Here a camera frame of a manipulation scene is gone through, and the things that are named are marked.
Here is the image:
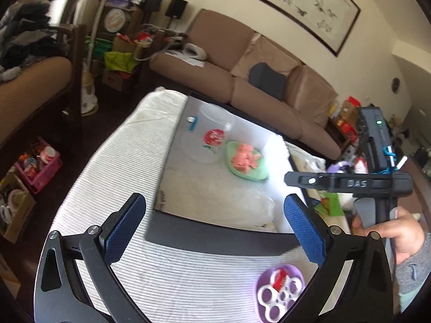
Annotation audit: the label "white papers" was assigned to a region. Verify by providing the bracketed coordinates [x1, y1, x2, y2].
[166, 50, 204, 68]

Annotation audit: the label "green crate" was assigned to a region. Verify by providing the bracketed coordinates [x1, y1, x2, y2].
[84, 37, 112, 59]

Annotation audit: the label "green packet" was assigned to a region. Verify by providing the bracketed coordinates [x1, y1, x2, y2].
[315, 192, 345, 217]

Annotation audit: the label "purple plastic tray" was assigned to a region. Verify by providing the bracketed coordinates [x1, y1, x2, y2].
[256, 265, 306, 322]

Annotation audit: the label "cream floral floor appliance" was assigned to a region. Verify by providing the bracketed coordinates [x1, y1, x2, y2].
[81, 71, 99, 115]

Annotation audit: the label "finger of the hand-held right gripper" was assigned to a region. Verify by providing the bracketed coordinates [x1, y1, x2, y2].
[284, 171, 334, 193]

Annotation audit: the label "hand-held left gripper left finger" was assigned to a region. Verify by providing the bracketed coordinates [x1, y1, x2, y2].
[34, 192, 147, 323]

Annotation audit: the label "green bag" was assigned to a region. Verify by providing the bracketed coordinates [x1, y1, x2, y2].
[104, 51, 135, 73]

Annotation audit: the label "white device on sofa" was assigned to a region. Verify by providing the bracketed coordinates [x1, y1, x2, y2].
[183, 43, 207, 59]

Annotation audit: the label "clear plastic cup red print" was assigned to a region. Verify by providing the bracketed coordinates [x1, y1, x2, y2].
[180, 104, 236, 165]

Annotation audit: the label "white plastic bag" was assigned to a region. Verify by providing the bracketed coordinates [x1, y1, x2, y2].
[215, 175, 287, 233]

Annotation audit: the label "person's right forearm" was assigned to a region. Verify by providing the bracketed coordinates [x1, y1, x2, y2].
[392, 236, 431, 314]

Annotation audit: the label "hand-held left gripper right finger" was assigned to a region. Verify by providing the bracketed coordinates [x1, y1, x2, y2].
[279, 193, 394, 323]

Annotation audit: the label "white metal coat rack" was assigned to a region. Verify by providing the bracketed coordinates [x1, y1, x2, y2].
[81, 0, 122, 73]

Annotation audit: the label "person's right hand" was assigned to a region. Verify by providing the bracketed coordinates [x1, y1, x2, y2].
[352, 207, 425, 265]

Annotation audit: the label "small red packet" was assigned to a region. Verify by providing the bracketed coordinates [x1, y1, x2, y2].
[272, 271, 287, 292]

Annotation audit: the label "red and yellow snack packs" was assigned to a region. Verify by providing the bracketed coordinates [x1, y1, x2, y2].
[328, 96, 360, 142]

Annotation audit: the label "grey cushion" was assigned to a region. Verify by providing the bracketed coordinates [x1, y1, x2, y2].
[249, 62, 287, 100]

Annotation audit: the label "brown cushioned wooden armchair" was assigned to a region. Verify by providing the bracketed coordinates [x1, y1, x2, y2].
[0, 23, 85, 150]

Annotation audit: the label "beige sofa pillow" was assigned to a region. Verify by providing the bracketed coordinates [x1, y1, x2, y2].
[232, 35, 300, 78]
[286, 65, 339, 128]

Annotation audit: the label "pink plastic basket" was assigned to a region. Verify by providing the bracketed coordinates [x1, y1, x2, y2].
[15, 138, 63, 196]

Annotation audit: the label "pile of pink pieces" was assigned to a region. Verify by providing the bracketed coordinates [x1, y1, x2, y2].
[232, 143, 262, 173]

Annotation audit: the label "green dish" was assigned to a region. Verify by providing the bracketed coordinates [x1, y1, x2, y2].
[225, 141, 269, 181]

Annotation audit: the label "small cardboard box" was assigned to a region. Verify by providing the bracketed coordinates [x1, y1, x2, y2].
[103, 69, 138, 92]

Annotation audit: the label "white striped cloth desktop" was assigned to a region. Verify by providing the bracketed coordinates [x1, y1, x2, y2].
[34, 87, 357, 323]

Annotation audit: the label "white photo box tray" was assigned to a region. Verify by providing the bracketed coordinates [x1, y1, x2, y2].
[145, 89, 329, 256]

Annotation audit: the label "purple bag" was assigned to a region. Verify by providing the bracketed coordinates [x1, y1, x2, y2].
[326, 161, 351, 175]

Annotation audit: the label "round tin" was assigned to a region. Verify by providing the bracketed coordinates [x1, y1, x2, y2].
[106, 8, 128, 33]

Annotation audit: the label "brown sofa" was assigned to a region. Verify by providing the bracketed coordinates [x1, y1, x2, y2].
[149, 8, 342, 160]

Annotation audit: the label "pile of clothes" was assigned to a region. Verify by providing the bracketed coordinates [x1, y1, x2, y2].
[0, 0, 58, 81]

